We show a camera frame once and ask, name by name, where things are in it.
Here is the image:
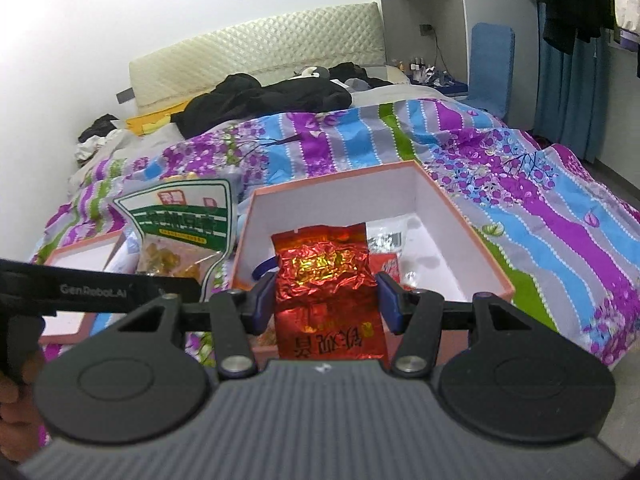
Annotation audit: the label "purple floral printed bedspread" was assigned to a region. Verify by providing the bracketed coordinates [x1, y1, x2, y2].
[30, 97, 640, 368]

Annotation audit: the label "small red white packet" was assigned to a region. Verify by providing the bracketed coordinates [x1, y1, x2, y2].
[369, 252, 401, 286]

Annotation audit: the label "red foil packet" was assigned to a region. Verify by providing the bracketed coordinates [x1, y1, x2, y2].
[270, 222, 391, 361]

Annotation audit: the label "person's left hand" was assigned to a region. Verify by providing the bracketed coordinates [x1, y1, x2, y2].
[0, 374, 48, 463]

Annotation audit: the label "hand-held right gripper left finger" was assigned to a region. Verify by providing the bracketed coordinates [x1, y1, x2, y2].
[95, 275, 277, 380]

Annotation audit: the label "hanging clothes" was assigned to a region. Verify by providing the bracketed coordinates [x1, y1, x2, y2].
[532, 0, 613, 163]

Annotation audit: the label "group of small bottles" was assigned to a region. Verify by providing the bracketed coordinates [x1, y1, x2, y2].
[392, 55, 451, 86]

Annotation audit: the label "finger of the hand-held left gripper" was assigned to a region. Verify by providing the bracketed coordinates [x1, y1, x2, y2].
[150, 275, 201, 303]

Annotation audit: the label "blue white packet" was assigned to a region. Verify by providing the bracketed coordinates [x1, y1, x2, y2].
[250, 255, 278, 281]

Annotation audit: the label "blue floor chair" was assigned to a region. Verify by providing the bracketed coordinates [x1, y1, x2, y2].
[467, 22, 516, 121]

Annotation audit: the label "black cloth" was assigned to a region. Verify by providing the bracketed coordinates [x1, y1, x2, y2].
[77, 114, 121, 143]

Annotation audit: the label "pink box lid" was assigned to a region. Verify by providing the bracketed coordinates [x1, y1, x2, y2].
[39, 230, 128, 361]

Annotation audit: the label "white cloth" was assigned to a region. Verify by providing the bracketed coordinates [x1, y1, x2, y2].
[75, 130, 131, 163]

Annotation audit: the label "grey blanket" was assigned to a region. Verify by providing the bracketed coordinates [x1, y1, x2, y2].
[67, 127, 211, 186]

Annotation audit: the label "yellow pillow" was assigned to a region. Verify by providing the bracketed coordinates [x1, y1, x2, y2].
[125, 100, 193, 136]

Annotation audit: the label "black clothes pile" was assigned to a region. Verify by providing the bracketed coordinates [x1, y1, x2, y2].
[170, 62, 396, 138]

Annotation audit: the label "cream quilted headboard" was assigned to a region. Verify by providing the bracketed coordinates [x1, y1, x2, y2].
[129, 1, 386, 111]

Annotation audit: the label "black hanging garment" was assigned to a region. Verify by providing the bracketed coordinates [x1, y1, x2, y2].
[542, 0, 618, 56]

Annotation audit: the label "pink cardboard box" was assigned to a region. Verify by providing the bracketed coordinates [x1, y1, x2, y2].
[231, 160, 516, 361]

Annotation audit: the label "green white packet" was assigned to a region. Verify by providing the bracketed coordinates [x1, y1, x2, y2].
[112, 176, 240, 303]

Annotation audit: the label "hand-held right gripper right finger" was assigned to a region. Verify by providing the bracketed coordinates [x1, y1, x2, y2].
[376, 272, 556, 377]

